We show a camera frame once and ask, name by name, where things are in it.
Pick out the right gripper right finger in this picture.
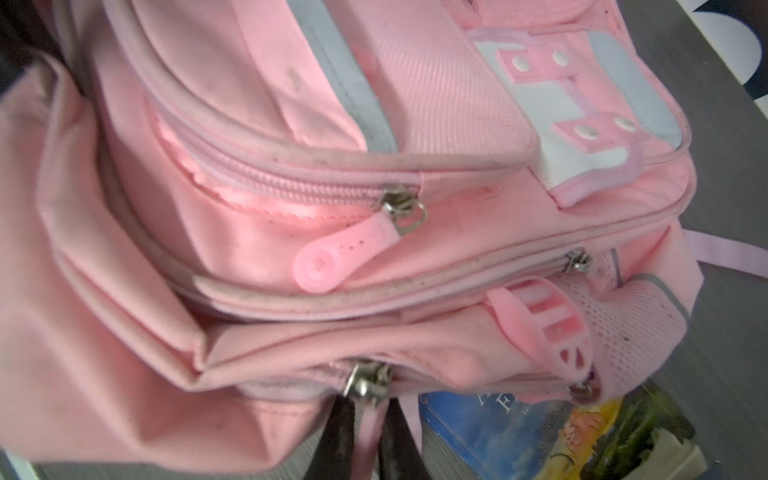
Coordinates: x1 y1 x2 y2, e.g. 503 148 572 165
378 399 432 480

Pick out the pink student backpack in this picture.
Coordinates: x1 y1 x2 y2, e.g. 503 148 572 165
1 1 767 479

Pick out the blue animal farm book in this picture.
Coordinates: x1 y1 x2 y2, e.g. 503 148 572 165
420 382 709 479

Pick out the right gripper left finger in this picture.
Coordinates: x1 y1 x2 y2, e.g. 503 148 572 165
303 397 356 480

